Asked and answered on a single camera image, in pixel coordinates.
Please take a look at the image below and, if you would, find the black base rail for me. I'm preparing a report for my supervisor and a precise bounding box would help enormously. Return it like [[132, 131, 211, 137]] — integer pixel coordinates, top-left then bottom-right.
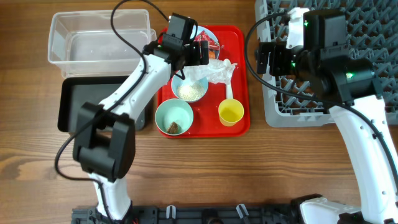
[[71, 200, 303, 224]]

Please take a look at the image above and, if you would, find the white tissue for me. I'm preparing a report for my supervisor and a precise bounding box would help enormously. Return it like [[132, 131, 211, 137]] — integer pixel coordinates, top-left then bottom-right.
[[182, 59, 238, 84]]

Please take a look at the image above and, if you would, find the brown food scrap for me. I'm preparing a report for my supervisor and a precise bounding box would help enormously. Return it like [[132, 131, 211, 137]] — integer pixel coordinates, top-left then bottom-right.
[[166, 122, 182, 135]]

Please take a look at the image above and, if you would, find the orange carrot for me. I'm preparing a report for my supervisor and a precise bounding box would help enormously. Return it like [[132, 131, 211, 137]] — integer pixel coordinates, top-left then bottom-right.
[[208, 51, 216, 59]]

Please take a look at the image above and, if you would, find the yellow plastic cup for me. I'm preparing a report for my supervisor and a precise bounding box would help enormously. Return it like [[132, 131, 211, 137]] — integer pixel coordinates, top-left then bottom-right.
[[218, 99, 244, 127]]

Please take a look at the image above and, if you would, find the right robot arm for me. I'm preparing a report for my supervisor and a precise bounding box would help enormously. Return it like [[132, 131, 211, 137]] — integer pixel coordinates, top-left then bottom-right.
[[251, 7, 397, 223]]

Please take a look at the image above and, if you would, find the red serving tray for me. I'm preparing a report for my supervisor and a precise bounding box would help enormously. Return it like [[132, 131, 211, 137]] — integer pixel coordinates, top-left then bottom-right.
[[161, 26, 251, 139]]

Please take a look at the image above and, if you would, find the light blue rice bowl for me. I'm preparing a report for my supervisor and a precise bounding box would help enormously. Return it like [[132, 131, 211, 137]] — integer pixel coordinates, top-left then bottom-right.
[[171, 71, 208, 103]]

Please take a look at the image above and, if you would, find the red snack wrapper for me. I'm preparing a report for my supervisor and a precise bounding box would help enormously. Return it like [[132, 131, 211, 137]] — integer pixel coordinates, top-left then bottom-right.
[[195, 31, 221, 50]]

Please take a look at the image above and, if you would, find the light blue plate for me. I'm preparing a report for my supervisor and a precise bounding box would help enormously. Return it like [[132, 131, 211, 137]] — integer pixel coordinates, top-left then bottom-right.
[[190, 26, 221, 59]]

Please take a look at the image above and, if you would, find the black waste tray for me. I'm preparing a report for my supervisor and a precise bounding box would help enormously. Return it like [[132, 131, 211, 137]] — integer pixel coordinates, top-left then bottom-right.
[[57, 76, 127, 133]]

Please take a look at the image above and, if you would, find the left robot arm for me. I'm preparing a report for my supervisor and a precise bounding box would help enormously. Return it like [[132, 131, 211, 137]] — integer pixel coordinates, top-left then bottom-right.
[[73, 14, 209, 223]]

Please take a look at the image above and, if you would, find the mint green bowl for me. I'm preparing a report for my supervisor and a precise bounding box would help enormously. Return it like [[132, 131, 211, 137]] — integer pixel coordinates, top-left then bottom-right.
[[155, 98, 194, 136]]

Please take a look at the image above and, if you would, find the clear plastic bin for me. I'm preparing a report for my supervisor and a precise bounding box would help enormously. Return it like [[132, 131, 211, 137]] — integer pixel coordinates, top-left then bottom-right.
[[47, 9, 157, 78]]

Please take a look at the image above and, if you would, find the white plastic spoon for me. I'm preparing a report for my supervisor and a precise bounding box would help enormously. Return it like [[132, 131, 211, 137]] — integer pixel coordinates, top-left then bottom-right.
[[223, 59, 236, 99]]

